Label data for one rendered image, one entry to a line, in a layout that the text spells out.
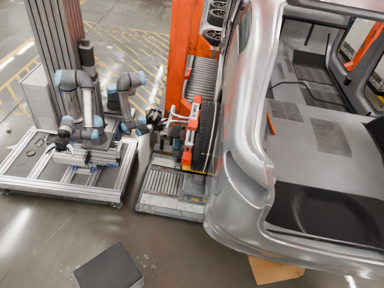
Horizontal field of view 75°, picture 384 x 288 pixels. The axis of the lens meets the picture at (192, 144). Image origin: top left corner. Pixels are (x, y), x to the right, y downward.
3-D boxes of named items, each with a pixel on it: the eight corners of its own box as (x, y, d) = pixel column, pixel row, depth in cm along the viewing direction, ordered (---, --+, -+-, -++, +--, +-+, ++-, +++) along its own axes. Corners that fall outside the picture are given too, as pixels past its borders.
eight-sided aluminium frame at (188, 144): (186, 175, 232) (195, 131, 194) (179, 174, 232) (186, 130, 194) (193, 136, 271) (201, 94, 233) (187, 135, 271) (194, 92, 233)
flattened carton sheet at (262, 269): (309, 275, 239) (311, 274, 236) (257, 285, 226) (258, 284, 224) (294, 244, 259) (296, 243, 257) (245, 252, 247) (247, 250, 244)
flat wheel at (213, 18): (221, 17, 672) (223, 7, 655) (237, 26, 636) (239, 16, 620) (201, 19, 640) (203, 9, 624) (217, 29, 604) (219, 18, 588)
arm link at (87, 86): (96, 72, 182) (99, 139, 184) (79, 71, 179) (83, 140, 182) (93, 68, 171) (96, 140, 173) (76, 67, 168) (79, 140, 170)
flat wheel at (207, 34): (237, 50, 531) (240, 39, 514) (212, 54, 499) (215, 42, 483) (218, 37, 567) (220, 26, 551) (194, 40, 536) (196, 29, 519)
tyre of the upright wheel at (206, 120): (211, 186, 241) (226, 149, 187) (187, 182, 241) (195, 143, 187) (217, 132, 279) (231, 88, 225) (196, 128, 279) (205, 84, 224)
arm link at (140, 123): (135, 122, 216) (135, 132, 223) (147, 119, 221) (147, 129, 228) (132, 116, 221) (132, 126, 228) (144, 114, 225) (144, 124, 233)
